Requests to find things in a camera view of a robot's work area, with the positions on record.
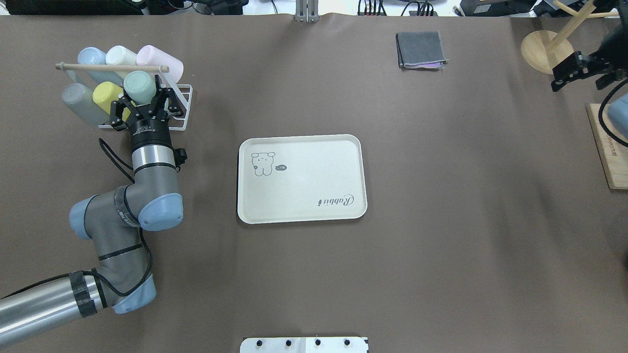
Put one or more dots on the cream white cup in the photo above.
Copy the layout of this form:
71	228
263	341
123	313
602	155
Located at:
120	56

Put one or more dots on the light blue cup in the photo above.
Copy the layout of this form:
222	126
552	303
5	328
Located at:
95	56

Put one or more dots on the mint green cup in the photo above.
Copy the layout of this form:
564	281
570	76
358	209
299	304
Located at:
140	87

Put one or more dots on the wooden cutting board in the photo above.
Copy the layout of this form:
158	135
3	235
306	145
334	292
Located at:
614	157

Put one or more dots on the pink cup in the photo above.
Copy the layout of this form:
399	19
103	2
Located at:
150	55

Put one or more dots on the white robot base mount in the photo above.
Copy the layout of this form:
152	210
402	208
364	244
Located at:
309	344

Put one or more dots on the white wire cup rack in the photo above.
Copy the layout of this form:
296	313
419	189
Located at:
183	92

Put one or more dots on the cream rabbit tray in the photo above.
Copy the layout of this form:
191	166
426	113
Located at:
300	179

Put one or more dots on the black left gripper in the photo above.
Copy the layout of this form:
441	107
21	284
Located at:
148	133

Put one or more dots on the wooden mug tree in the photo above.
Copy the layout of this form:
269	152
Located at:
544	49

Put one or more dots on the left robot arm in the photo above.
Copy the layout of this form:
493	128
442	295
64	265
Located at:
115	223

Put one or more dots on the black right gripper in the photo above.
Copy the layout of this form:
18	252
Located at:
601	65

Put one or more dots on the yellow cup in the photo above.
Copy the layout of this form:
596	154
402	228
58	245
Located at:
104	94

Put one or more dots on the grey cup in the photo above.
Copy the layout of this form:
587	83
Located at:
78	98

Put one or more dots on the folded grey cloth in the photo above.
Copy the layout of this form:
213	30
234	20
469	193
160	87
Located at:
420	50

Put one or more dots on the aluminium frame post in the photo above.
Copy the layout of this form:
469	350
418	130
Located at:
306	11

